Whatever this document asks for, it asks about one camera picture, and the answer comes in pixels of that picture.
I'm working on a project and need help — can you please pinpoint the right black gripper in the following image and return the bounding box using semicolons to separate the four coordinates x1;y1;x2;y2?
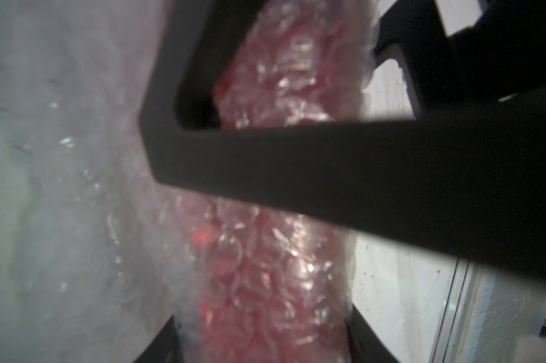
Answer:
374;1;546;113

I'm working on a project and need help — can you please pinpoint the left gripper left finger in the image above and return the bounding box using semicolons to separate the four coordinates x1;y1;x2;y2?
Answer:
134;316;182;363

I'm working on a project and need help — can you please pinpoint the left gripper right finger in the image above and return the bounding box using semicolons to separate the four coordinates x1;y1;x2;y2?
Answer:
347;306;398;363

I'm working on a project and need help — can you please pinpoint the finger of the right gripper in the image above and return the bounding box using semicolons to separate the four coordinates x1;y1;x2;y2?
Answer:
139;1;546;280

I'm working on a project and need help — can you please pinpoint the clear bubble wrap sheet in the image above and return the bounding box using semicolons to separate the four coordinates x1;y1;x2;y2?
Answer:
0;0;378;363

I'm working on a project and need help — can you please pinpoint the aluminium front rail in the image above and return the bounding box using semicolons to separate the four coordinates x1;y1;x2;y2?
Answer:
430;260;546;362

